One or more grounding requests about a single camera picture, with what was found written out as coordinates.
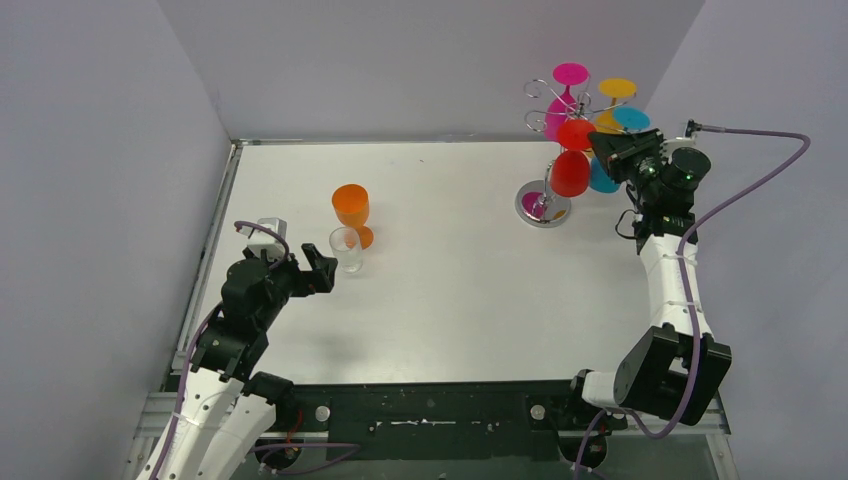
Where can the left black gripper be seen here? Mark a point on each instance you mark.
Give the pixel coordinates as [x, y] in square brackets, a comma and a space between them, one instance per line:
[313, 270]

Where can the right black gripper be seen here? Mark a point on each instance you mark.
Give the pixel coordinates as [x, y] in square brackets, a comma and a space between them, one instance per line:
[622, 152]

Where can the clear wine glass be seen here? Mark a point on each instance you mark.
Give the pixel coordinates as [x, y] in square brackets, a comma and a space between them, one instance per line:
[346, 246]

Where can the red wine glass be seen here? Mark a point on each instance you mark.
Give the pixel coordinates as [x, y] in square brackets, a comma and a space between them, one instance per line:
[570, 173]

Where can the orange wine glass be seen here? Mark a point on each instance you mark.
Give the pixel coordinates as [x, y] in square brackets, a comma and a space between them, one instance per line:
[352, 208]

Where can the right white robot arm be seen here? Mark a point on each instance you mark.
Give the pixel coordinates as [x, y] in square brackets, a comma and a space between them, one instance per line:
[675, 369]

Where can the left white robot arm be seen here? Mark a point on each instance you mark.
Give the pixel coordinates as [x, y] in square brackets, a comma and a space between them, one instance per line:
[223, 405]

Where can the blue wine glass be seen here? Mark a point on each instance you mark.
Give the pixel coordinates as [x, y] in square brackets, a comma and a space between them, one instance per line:
[619, 120]

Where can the yellow wine glass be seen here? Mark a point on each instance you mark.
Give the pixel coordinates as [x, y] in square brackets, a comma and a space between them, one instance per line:
[618, 91]

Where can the pink wine glass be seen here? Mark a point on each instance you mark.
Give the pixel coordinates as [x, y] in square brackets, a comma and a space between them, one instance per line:
[568, 75]

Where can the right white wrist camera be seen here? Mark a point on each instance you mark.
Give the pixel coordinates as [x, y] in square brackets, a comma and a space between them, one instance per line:
[670, 145]

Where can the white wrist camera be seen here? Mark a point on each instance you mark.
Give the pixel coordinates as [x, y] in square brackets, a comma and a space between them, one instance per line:
[260, 241]
[670, 145]

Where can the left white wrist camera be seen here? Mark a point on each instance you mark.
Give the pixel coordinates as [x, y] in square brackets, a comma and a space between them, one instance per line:
[260, 241]

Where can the silver wire glass rack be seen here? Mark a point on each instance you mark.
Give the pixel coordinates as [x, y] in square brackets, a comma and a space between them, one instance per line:
[535, 202]

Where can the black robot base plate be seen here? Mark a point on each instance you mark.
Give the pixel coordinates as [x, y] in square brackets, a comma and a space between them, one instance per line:
[538, 419]

